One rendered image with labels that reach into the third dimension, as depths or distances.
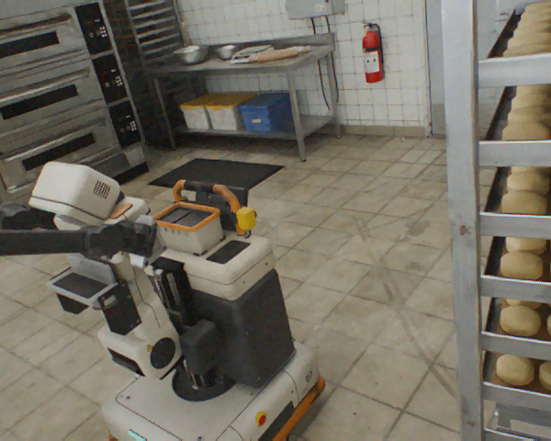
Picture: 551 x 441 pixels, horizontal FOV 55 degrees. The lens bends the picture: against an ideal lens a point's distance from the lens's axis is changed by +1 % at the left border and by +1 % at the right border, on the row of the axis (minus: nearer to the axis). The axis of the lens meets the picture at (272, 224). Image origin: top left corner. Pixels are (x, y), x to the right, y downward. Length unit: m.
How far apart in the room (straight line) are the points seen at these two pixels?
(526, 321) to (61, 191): 1.17
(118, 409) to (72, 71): 3.51
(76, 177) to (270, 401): 1.04
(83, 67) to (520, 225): 4.71
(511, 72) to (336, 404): 1.85
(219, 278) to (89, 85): 3.64
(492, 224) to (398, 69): 4.33
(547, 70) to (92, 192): 1.19
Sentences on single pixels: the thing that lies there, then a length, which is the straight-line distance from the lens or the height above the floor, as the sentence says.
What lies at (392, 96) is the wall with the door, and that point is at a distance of 5.06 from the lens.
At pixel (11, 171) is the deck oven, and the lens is 4.80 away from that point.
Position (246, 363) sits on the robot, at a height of 0.43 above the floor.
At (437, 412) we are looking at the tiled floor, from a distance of 2.25.
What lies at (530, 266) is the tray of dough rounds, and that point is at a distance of 0.75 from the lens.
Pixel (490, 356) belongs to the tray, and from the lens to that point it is 0.92.
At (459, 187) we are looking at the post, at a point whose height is 1.38.
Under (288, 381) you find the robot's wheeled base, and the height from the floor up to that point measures 0.26.
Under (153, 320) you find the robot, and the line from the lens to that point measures 1.73.
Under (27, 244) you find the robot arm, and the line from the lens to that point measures 1.29.
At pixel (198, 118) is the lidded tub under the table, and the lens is 5.75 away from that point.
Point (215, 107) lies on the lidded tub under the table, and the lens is 5.49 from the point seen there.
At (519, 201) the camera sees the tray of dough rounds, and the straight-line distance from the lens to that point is 0.72.
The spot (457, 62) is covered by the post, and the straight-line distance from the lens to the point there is 0.59.
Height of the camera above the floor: 1.65
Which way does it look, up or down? 26 degrees down
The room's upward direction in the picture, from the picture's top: 12 degrees counter-clockwise
